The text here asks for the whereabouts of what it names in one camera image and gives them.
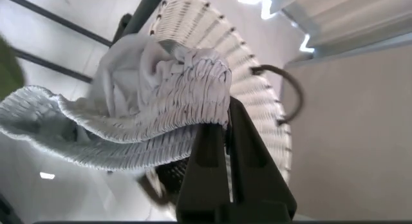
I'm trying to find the black clothes rack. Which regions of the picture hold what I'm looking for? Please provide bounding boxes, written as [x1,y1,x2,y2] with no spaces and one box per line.
[0,0,169,85]

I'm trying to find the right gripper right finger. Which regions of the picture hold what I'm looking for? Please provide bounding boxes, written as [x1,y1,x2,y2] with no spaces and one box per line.
[226,95,298,223]

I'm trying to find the pale grey shorts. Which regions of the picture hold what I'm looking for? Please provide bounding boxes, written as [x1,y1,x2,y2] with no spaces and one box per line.
[0,33,233,173]

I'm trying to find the white laundry basket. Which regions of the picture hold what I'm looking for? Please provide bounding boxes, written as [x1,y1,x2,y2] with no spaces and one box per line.
[136,0,305,207]

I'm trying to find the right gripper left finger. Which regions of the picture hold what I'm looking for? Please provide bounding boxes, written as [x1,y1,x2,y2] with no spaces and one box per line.
[175,122,232,223]

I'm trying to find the green long-sleeved shirt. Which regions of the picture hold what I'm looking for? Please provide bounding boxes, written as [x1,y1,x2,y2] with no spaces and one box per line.
[0,35,26,101]

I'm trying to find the white curtain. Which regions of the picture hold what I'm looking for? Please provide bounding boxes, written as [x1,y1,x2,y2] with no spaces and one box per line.
[265,0,412,57]

